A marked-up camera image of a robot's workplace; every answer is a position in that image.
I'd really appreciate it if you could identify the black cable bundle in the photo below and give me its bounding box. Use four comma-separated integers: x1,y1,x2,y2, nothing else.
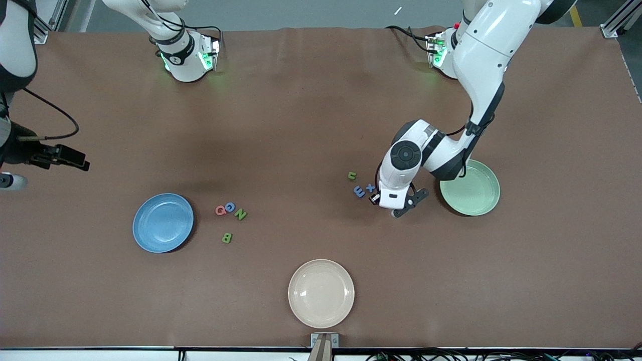
366,348,642,361

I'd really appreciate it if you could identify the brown table cover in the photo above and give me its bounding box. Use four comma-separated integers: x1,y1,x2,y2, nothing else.
0,26,642,350

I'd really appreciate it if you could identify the beige plate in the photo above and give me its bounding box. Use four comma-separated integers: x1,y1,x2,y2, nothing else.
288,259,355,329

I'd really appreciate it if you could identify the white table edge rail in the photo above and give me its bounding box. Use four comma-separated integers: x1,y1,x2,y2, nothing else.
0,347,642,361

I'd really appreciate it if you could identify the aluminium frame post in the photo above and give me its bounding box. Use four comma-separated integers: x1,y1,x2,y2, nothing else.
31,0,71,45
600,0,642,38

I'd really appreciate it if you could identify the black left arm base cable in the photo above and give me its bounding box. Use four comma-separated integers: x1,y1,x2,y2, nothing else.
385,25,432,53

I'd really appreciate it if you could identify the green plate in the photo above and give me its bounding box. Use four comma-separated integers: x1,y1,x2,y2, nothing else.
439,159,501,217

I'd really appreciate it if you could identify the blue plate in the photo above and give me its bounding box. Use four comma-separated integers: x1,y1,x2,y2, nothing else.
132,193,195,253

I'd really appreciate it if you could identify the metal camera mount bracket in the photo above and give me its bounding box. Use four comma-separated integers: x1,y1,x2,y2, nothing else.
308,333,340,361

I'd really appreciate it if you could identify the black arm base cable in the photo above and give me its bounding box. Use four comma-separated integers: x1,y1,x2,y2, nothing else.
385,25,432,53
188,24,224,56

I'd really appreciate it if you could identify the black right arm base cable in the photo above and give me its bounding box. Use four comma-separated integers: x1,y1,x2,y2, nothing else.
188,24,224,56

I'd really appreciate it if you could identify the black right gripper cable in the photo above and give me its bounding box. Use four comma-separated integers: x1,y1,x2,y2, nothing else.
20,88,80,141

